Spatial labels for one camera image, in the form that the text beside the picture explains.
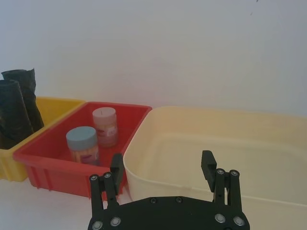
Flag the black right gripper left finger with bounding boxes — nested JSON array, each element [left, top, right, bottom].
[[89, 153, 124, 219]]

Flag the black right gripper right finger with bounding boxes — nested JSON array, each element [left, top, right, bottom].
[[201, 150, 243, 211]]

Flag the cream plastic bin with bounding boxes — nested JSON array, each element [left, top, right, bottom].
[[122, 106, 307, 207]]

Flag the blue lidded jar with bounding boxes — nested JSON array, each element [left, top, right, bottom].
[[66, 126, 101, 166]]

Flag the pink lidded jar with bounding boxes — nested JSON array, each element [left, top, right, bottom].
[[92, 107, 118, 148]]

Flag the red plastic bin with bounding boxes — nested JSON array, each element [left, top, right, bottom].
[[13, 101, 153, 201]]

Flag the yellow plastic bin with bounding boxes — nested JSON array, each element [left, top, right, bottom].
[[0, 96, 86, 182]]

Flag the black rolled bag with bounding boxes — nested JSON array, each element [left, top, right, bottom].
[[0, 79, 34, 150], [1, 68, 45, 132]]

